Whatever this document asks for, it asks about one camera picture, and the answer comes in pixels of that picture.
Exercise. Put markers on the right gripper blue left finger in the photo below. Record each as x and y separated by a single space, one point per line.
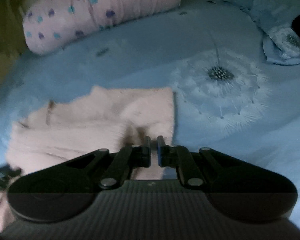
124 162

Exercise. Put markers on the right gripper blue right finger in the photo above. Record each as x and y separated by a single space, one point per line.
179 158

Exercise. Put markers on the pink knit cardigan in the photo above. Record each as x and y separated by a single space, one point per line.
105 118

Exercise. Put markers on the blue dandelion bed sheet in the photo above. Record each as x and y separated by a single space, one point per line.
227 96

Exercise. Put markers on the pink heart-patterned rolled quilt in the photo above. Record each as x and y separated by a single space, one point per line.
51 24

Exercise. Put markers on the blue dandelion pillow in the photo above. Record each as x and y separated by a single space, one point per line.
274 17

